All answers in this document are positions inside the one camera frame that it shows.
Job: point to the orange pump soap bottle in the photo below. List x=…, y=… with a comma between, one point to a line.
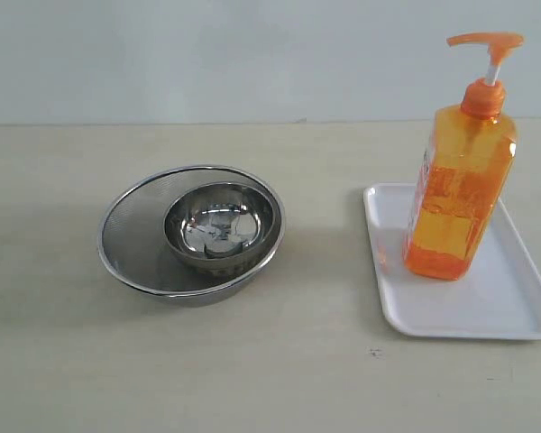
x=466, y=163

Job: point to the small shiny steel bowl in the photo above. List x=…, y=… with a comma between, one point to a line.
x=222, y=228

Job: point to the large steel mesh strainer bowl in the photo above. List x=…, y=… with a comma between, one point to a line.
x=133, y=248

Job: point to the white rectangular plastic tray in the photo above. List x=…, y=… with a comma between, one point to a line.
x=498, y=298

